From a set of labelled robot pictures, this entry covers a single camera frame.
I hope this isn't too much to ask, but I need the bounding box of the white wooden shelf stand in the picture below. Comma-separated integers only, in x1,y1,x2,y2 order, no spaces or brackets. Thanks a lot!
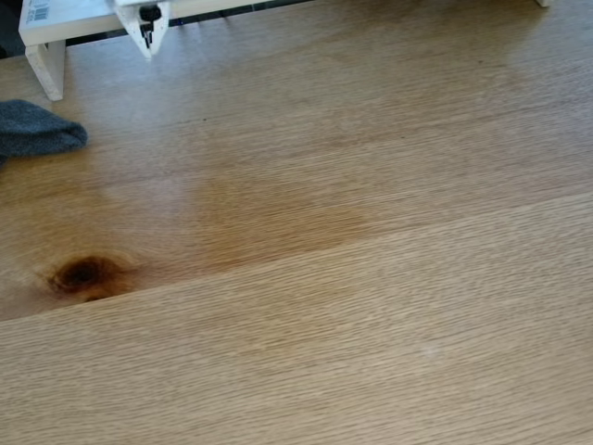
18,0,555,102

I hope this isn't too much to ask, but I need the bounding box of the grey cleaning cloth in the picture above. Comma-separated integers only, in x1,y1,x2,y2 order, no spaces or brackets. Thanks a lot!
0,98,90,171

